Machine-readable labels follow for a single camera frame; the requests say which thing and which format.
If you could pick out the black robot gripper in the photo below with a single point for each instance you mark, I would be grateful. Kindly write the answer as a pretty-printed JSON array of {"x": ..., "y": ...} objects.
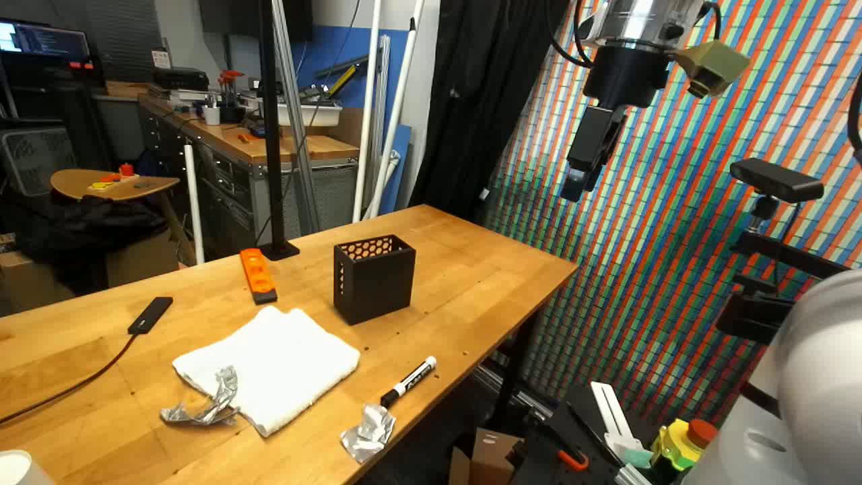
[{"x": 618, "y": 78}]

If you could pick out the black perforated box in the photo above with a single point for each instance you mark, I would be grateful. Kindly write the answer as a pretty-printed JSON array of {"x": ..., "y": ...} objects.
[{"x": 373, "y": 276}]

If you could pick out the white towel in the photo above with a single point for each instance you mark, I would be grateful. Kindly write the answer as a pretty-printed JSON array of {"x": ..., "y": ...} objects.
[{"x": 284, "y": 361}]

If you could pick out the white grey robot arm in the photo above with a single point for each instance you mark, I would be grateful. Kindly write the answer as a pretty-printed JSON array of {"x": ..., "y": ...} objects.
[{"x": 650, "y": 26}]

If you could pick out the cardboard box under table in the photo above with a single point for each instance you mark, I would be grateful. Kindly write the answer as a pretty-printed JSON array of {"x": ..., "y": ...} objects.
[{"x": 483, "y": 459}]

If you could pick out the white bin on workbench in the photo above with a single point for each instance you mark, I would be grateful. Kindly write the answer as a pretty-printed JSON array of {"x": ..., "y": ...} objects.
[{"x": 310, "y": 115}]

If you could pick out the black white marker pen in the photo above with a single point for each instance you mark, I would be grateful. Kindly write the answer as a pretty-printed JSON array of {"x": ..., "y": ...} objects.
[{"x": 408, "y": 383}]

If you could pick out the yellow red emergency stop button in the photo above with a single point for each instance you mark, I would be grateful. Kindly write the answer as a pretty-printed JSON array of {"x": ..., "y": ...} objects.
[{"x": 683, "y": 443}]

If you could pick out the black vertical stand pole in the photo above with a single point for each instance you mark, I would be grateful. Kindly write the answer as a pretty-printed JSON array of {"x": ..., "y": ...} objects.
[{"x": 279, "y": 245}]

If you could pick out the orange black stapler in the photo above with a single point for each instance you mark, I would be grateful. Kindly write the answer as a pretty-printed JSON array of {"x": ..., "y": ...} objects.
[{"x": 256, "y": 276}]

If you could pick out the crumpled silver foil ball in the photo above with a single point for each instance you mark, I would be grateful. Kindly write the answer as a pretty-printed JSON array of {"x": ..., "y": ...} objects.
[{"x": 369, "y": 435}]

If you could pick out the wooden workbench with drawers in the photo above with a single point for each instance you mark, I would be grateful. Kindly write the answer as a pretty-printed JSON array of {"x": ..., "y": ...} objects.
[{"x": 232, "y": 173}]

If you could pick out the round wooden stool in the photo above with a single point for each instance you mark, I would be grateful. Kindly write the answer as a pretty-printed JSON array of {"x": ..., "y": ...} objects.
[{"x": 112, "y": 186}]

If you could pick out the computer monitor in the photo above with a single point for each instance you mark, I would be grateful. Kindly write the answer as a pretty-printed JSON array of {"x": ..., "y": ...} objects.
[{"x": 43, "y": 41}]

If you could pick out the white paper cup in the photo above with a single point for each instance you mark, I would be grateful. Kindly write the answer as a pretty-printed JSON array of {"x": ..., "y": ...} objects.
[{"x": 17, "y": 466}]

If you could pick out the olive wrist camera box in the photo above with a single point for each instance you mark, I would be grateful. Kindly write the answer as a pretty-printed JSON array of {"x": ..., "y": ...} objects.
[{"x": 710, "y": 69}]

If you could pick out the black side camera on mount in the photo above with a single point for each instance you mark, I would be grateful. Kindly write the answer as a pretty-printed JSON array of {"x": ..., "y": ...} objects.
[{"x": 754, "y": 311}]

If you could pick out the black flat device with cable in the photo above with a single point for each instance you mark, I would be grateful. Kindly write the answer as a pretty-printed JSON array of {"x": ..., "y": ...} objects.
[{"x": 135, "y": 329}]

